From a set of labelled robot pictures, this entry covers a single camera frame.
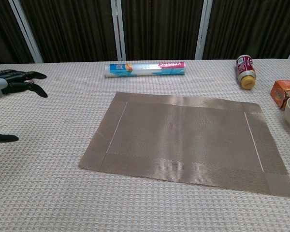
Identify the orange cardboard box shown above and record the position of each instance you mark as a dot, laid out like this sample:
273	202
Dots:
280	91

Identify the yellow capped bottle red label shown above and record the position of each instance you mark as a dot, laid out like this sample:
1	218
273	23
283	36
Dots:
245	70

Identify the plastic wrap roll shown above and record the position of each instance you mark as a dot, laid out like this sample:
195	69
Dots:
145	70

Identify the beige checked tablecloth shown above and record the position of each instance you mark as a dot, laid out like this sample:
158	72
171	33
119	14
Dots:
62	193

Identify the dark brown curtain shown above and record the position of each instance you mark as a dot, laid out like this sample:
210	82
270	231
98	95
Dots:
75	29

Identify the brown woven placemat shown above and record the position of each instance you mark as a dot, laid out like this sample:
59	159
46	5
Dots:
183	140

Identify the white double frame post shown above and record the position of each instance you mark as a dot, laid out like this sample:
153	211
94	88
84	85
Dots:
118	31

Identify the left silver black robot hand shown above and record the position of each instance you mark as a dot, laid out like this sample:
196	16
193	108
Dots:
9	84

